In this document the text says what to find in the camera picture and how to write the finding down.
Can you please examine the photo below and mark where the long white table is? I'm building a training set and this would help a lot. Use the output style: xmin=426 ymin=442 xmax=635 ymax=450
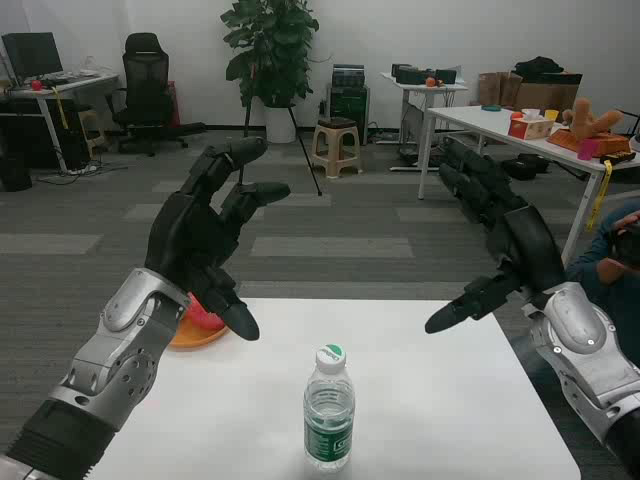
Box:
xmin=417 ymin=104 xmax=640 ymax=266

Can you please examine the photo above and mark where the orange plate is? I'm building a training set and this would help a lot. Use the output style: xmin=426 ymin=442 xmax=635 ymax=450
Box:
xmin=167 ymin=319 xmax=231 ymax=351

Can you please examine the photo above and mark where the black tripod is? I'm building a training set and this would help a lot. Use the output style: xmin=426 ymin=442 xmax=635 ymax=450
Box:
xmin=238 ymin=29 xmax=324 ymax=197

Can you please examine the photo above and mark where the light wooden stool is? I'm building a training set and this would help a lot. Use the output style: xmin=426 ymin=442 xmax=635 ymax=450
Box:
xmin=77 ymin=105 xmax=109 ymax=156

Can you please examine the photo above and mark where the red fruit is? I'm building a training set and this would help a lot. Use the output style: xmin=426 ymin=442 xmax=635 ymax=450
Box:
xmin=183 ymin=293 xmax=227 ymax=331

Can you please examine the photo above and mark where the black office chair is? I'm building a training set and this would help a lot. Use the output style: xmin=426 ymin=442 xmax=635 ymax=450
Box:
xmin=105 ymin=32 xmax=207 ymax=157

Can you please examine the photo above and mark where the orange plush toy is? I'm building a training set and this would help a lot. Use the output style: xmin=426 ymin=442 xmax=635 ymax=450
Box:
xmin=562 ymin=97 xmax=625 ymax=141

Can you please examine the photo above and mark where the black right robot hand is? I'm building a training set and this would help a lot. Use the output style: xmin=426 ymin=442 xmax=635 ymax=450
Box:
xmin=424 ymin=137 xmax=569 ymax=335

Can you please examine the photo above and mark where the black carrying case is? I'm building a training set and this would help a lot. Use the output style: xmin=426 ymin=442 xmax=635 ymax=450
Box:
xmin=501 ymin=153 xmax=551 ymax=181

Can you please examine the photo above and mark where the person in blue sweater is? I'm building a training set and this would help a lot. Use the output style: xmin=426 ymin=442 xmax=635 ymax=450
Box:
xmin=509 ymin=197 xmax=640 ymax=381

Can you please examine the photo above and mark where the small white desk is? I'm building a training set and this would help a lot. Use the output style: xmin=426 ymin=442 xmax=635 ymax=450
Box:
xmin=378 ymin=71 xmax=470 ymax=172

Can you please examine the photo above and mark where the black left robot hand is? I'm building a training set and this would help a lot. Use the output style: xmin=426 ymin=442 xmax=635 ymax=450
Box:
xmin=143 ymin=135 xmax=292 ymax=342

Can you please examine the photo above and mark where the green potted plant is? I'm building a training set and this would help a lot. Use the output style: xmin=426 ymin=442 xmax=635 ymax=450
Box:
xmin=220 ymin=0 xmax=321 ymax=109

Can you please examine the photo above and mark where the orange tray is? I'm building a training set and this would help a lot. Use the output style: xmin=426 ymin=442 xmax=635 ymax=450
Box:
xmin=546 ymin=127 xmax=632 ymax=159

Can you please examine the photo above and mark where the red board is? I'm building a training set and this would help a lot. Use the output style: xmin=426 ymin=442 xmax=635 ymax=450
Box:
xmin=167 ymin=81 xmax=181 ymax=129

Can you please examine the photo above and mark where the clear water bottle green label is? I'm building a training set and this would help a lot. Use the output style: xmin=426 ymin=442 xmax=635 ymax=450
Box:
xmin=302 ymin=343 xmax=357 ymax=474

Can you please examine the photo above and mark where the white office desk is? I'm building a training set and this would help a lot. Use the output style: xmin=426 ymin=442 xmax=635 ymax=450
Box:
xmin=0 ymin=73 xmax=121 ymax=174

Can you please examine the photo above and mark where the black equipment box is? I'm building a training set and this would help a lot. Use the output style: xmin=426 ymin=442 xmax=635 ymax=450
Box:
xmin=391 ymin=63 xmax=457 ymax=85

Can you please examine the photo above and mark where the red tissue box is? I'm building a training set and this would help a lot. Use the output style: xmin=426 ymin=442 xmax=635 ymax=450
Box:
xmin=507 ymin=110 xmax=556 ymax=141

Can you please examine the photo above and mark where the brown cardboard box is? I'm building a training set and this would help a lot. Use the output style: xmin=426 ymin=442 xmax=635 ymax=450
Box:
xmin=513 ymin=73 xmax=584 ymax=119

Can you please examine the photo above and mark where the beige plastic stool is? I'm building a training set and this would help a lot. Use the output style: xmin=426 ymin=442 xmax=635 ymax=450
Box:
xmin=310 ymin=117 xmax=363 ymax=179

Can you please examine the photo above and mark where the black computer monitor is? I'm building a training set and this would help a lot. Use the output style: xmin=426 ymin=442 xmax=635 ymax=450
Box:
xmin=0 ymin=31 xmax=65 ymax=84

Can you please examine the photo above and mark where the black photo camera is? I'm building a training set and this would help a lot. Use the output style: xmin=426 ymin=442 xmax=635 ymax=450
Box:
xmin=612 ymin=222 xmax=640 ymax=271

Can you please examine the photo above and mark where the brown paper bag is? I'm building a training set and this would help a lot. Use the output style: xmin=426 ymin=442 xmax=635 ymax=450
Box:
xmin=478 ymin=72 xmax=504 ymax=105
xmin=501 ymin=71 xmax=524 ymax=107

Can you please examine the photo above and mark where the yellow tape measure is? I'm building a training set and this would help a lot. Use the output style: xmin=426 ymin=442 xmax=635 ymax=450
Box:
xmin=584 ymin=151 xmax=639 ymax=234

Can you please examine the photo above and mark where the black clothing pile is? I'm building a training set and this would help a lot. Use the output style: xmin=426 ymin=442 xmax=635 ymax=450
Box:
xmin=513 ymin=56 xmax=565 ymax=79

